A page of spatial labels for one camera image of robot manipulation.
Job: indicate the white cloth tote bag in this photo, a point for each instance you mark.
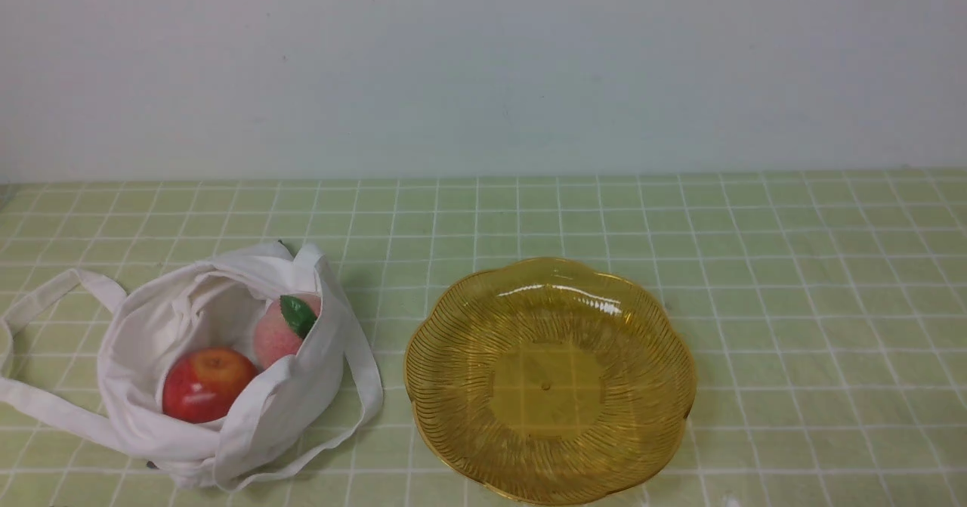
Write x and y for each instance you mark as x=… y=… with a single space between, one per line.
x=219 y=299

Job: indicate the red apple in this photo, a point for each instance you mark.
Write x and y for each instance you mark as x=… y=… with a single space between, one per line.
x=202 y=386

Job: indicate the pink peach with leaf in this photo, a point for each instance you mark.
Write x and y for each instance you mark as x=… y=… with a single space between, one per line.
x=284 y=326

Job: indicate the amber glass fruit plate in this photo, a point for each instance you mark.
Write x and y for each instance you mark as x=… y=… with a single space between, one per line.
x=549 y=382

